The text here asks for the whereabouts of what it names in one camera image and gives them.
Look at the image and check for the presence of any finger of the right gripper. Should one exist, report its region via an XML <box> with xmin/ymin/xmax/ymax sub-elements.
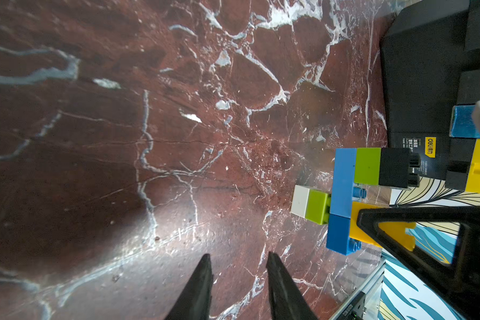
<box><xmin>355</xmin><ymin>205</ymin><xmax>480</xmax><ymax>320</ymax></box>

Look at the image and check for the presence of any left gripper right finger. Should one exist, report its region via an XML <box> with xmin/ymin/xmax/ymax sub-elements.
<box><xmin>266</xmin><ymin>251</ymin><xmax>318</xmax><ymax>320</ymax></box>

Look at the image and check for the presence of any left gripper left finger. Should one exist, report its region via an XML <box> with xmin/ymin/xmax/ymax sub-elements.
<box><xmin>165</xmin><ymin>253</ymin><xmax>213</xmax><ymax>320</ymax></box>

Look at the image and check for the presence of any yellow lego brick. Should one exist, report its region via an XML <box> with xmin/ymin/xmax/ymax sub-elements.
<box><xmin>349</xmin><ymin>201</ymin><xmax>416</xmax><ymax>251</ymax></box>

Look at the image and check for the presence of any white lego brick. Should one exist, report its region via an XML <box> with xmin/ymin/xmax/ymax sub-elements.
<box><xmin>290</xmin><ymin>185</ymin><xmax>311</xmax><ymax>218</ymax></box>

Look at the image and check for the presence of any green lego brick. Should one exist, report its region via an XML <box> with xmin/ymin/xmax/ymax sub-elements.
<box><xmin>305</xmin><ymin>189</ymin><xmax>331</xmax><ymax>225</ymax></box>
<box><xmin>354</xmin><ymin>147</ymin><xmax>381</xmax><ymax>185</ymax></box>

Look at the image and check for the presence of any black lego brick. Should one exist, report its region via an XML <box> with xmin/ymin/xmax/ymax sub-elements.
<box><xmin>378</xmin><ymin>148</ymin><xmax>421</xmax><ymax>189</ymax></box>

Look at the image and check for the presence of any small dark blue lego brick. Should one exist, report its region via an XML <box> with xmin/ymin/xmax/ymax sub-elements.
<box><xmin>326</xmin><ymin>215</ymin><xmax>361</xmax><ymax>255</ymax></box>

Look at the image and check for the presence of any long light blue lego brick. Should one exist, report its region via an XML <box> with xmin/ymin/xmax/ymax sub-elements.
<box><xmin>330</xmin><ymin>148</ymin><xmax>367</xmax><ymax>219</ymax></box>

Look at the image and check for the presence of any yellow black toolbox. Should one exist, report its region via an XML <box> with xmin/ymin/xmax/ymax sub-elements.
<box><xmin>380</xmin><ymin>1</ymin><xmax>480</xmax><ymax>193</ymax></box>

